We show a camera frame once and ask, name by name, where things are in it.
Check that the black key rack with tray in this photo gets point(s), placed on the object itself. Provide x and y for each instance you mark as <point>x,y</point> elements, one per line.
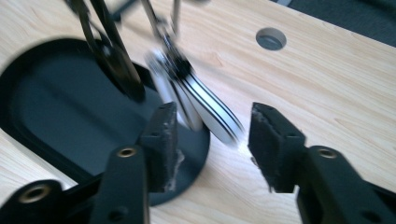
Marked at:
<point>62,118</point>

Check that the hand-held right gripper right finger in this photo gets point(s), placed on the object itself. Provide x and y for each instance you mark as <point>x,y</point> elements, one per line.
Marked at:
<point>280,149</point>

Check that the black car key fob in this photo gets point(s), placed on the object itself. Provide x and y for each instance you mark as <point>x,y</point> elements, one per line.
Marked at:
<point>121,71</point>

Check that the grey round table grommet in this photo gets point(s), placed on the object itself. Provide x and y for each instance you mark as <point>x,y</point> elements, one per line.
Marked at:
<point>271,39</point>

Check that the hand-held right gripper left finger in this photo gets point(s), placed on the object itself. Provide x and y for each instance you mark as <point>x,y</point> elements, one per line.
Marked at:
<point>124,186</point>

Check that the silver car key fob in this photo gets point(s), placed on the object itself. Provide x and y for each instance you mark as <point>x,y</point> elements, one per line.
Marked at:
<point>211,112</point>

